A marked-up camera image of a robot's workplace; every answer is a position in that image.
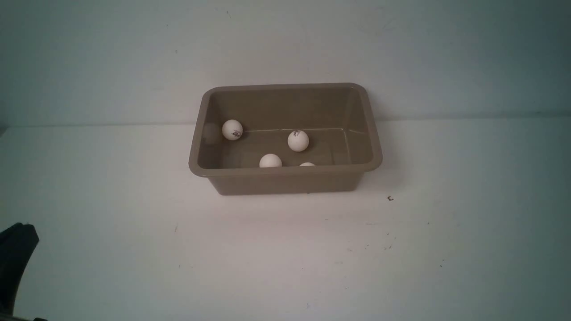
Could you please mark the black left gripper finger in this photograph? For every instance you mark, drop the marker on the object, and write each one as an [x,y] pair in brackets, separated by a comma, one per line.
[17,244]

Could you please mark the tan plastic bin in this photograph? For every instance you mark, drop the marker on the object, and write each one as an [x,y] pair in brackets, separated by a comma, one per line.
[337,117]

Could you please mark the plain white ping-pong ball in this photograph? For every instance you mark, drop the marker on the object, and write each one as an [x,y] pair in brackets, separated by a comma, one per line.
[270,160]

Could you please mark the white ping-pong ball with logo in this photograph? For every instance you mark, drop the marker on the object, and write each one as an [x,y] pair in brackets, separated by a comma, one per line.
[232,129]

